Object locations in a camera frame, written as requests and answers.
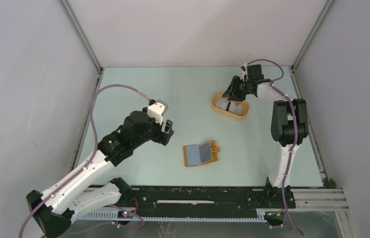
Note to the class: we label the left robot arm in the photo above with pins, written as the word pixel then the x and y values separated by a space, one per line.
pixel 57 207

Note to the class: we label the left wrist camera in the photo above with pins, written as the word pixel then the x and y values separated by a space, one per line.
pixel 156 110

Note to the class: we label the left controller board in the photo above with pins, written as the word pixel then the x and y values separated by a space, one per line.
pixel 125 215

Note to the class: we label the orange leather card holder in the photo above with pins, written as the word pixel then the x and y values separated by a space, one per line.
pixel 200 154

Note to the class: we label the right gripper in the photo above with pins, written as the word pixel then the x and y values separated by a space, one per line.
pixel 232 89

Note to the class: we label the controller board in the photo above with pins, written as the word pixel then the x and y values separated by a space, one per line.
pixel 125 215
pixel 275 215

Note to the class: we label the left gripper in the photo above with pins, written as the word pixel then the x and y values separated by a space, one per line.
pixel 162 137

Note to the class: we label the aluminium frame rail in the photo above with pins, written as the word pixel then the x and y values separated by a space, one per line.
pixel 306 200

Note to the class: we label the right controller board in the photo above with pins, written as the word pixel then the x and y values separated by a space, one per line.
pixel 275 215

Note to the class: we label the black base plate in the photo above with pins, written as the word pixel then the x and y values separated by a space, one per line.
pixel 205 202

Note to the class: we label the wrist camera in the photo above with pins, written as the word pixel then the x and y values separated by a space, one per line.
pixel 156 110
pixel 244 76

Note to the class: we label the tan oval tray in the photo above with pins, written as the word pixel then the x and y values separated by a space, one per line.
pixel 219 95

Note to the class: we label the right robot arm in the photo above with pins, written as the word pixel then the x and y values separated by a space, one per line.
pixel 289 121

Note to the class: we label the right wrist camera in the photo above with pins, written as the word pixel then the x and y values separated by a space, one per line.
pixel 244 76

